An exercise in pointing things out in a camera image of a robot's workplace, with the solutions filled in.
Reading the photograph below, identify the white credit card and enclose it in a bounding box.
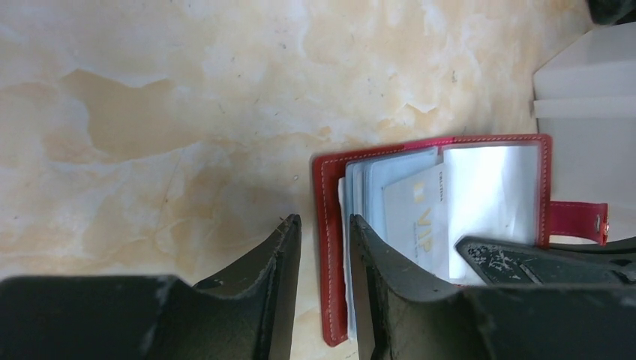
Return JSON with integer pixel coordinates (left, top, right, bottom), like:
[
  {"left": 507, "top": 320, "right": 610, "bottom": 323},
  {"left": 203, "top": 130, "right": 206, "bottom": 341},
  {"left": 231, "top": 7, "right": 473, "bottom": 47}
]
[{"left": 383, "top": 163, "right": 450, "bottom": 280}]

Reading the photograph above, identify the red card holder wallet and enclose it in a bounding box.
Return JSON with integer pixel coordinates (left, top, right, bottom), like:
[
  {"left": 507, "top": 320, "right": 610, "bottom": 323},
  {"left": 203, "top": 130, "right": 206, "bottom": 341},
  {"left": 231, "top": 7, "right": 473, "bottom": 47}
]
[{"left": 312, "top": 133, "right": 609, "bottom": 347}]

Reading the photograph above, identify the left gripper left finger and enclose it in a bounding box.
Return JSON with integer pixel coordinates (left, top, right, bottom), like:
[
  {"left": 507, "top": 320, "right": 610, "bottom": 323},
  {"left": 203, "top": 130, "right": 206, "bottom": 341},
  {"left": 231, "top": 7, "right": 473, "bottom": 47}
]
[{"left": 1, "top": 214, "right": 302, "bottom": 359}]

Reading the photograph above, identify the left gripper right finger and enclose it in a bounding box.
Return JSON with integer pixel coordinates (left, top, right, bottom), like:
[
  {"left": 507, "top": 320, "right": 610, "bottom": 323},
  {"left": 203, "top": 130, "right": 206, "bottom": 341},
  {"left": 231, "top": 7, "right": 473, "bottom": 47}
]
[{"left": 349, "top": 215, "right": 635, "bottom": 359}]

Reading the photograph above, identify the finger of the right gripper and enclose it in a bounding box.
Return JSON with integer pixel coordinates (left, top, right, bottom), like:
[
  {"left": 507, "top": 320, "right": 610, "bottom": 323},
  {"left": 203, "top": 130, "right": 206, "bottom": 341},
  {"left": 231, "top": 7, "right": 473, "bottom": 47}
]
[{"left": 455, "top": 236, "right": 635, "bottom": 285}]

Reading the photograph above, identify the white plastic card box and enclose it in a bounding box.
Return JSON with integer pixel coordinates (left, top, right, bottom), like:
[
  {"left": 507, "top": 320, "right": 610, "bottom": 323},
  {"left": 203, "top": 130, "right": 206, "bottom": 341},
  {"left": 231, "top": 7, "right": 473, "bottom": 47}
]
[{"left": 533, "top": 22, "right": 635, "bottom": 243}]

